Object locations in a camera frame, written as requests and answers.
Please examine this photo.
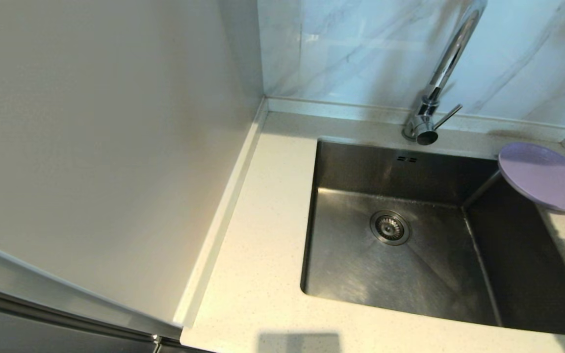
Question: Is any chrome gooseneck kitchen faucet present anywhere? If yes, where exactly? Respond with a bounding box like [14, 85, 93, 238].
[403, 0, 488, 146]

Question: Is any purple round plate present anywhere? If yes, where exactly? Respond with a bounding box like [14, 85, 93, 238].
[497, 142, 565, 214]

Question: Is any stainless steel sink basin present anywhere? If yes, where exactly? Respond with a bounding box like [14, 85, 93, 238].
[300, 139, 565, 334]

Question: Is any round metal drain strainer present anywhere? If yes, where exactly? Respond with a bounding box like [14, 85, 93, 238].
[370, 211, 411, 246]

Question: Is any tall white-sided grey cabinet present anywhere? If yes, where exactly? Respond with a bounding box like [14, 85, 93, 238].
[0, 0, 267, 353]

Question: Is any chrome cabinet trim bar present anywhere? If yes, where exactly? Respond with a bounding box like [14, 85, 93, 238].
[0, 277, 163, 344]

